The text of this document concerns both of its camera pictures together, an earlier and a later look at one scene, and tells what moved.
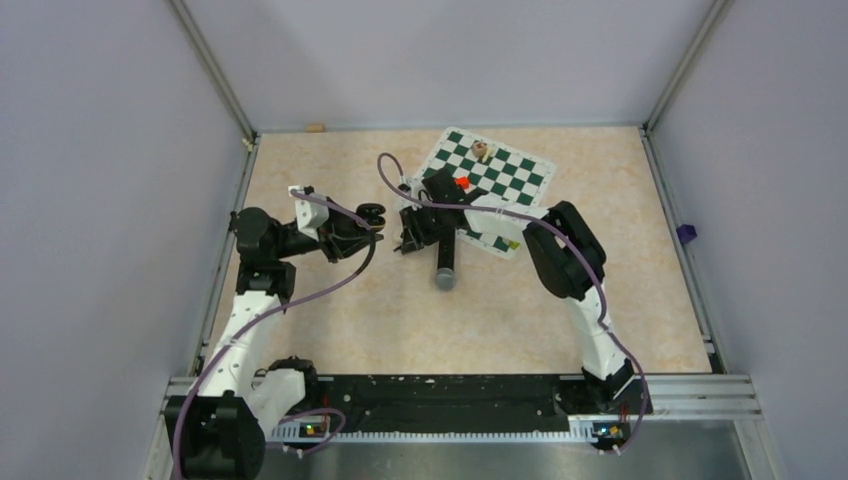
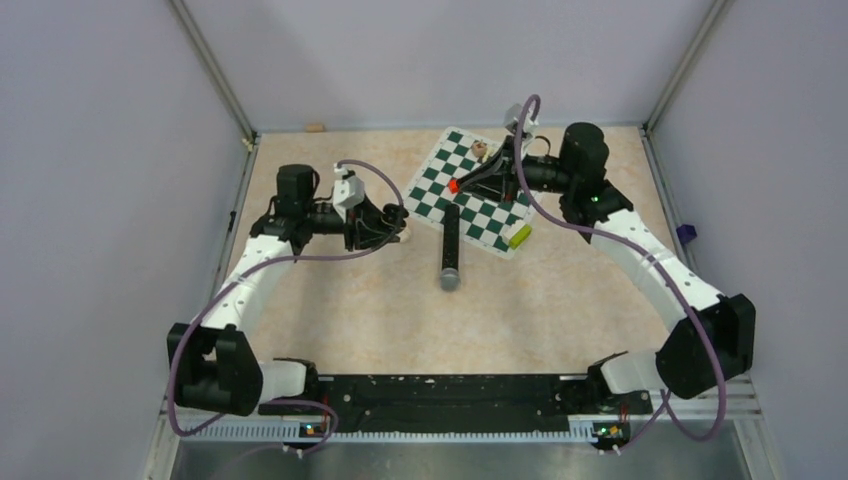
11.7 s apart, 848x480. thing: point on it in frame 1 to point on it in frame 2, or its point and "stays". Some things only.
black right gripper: [415, 238] to [494, 188]
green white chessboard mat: [482, 166] stays
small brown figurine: [479, 149] stays
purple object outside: [686, 232] stays
